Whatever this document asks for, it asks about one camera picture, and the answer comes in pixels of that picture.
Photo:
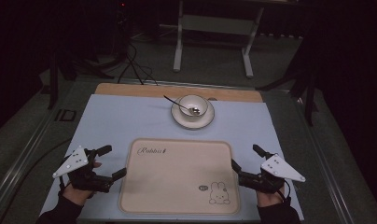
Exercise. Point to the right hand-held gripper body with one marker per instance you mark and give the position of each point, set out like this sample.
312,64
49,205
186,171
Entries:
264,180

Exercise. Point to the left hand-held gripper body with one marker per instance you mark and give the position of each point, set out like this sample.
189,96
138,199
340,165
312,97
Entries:
74,161

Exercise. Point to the person's right hand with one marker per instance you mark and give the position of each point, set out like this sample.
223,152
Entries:
267,199

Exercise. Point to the person's left hand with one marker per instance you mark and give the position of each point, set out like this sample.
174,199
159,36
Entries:
75,195

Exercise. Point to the light blue table mat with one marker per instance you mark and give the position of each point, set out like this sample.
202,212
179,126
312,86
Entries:
115,121

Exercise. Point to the black square floor plate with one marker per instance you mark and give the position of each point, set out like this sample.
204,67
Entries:
65,115

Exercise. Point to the beige rabbit print placemat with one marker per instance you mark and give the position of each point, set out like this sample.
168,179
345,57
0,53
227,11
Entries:
177,177

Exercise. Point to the white ceramic saucer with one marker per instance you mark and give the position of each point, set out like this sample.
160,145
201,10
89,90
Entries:
192,123

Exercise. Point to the white ceramic bowl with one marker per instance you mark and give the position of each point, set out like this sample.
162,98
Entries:
192,104

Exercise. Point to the black stand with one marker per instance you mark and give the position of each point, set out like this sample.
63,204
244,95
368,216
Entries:
308,90
53,81

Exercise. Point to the metal spoon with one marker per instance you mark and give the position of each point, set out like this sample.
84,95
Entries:
180,105

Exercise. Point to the white metal stand frame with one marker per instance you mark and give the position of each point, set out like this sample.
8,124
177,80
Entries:
214,25

